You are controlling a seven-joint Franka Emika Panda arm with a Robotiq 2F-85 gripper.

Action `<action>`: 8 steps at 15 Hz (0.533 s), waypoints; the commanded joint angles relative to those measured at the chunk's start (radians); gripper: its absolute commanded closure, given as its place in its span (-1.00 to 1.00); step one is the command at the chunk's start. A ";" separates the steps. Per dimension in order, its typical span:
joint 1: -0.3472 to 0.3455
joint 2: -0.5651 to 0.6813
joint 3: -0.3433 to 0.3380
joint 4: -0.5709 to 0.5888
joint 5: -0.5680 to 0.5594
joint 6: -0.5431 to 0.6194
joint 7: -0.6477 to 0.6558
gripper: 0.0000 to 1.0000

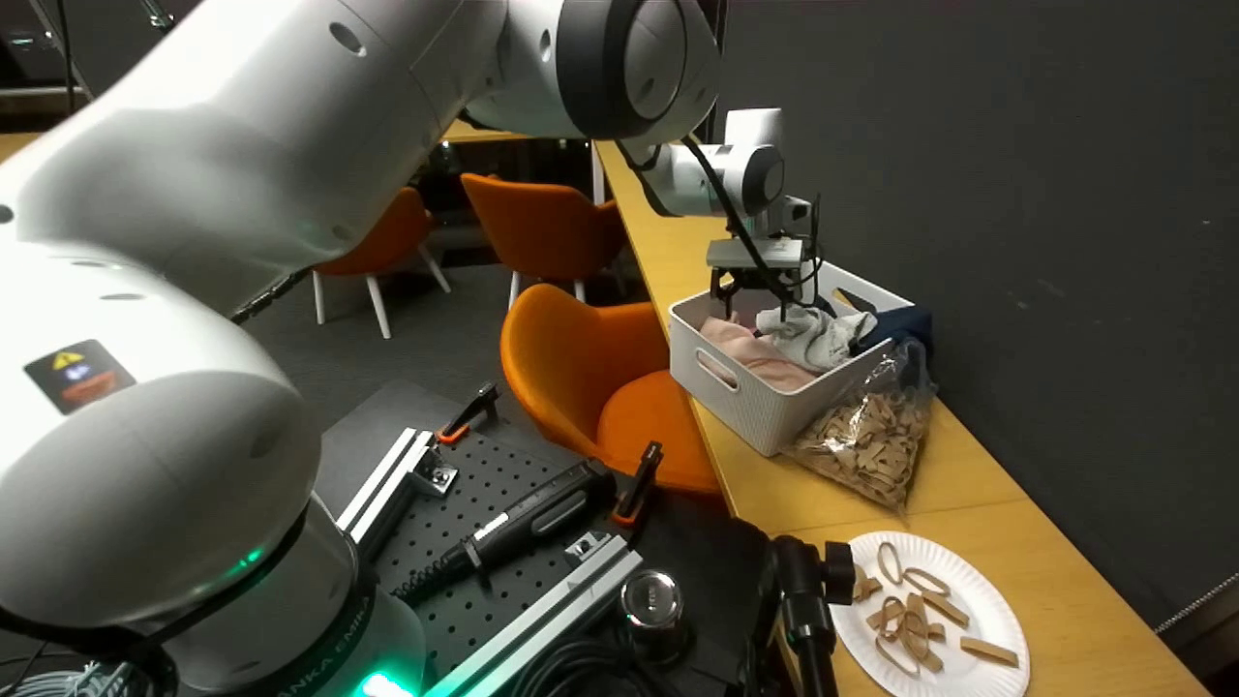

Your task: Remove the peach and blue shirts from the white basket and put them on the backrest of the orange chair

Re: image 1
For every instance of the white plastic basket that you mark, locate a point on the white plastic basket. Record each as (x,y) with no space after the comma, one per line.
(742,409)

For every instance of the tan rubber band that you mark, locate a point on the tan rubber band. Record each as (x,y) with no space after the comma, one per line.
(893,563)
(928,584)

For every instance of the white grey shirt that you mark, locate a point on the white grey shirt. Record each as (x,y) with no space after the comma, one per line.
(826,339)

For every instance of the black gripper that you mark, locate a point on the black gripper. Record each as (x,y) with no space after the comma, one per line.
(799,278)

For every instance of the peach shirt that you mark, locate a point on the peach shirt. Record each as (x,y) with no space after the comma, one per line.
(757,352)

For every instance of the navy blue shirt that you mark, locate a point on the navy blue shirt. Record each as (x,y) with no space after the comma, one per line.
(887,326)

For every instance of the round metal cup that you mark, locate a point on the round metal cup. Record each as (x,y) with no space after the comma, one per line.
(651,597)

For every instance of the black perforated breadboard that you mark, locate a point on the black perforated breadboard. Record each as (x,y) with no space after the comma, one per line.
(504,451)

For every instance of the long aluminium rail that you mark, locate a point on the long aluminium rail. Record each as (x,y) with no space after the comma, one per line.
(545,620)

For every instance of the black handheld tool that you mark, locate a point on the black handheld tool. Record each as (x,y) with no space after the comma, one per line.
(528,516)

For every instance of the orange chair with peach shirt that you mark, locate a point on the orange chair with peach shirt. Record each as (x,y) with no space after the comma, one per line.
(584,354)

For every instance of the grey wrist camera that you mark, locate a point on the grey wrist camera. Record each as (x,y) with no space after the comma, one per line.
(757,255)

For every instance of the clear bag of wooden clothespins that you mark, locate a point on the clear bag of wooden clothespins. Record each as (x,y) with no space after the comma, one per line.
(865,440)

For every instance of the wooden clothespin piece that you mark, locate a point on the wooden clothespin piece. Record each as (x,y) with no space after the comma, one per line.
(948,610)
(990,654)

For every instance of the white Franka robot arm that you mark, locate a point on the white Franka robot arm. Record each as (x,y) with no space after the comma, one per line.
(256,258)

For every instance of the orange chair white legs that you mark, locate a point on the orange chair white legs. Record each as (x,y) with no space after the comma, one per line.
(389,245)
(537,228)

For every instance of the white paper plate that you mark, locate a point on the white paper plate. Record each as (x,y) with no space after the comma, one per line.
(991,605)

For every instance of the short aluminium rail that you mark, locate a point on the short aluminium rail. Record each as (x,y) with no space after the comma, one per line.
(393,480)

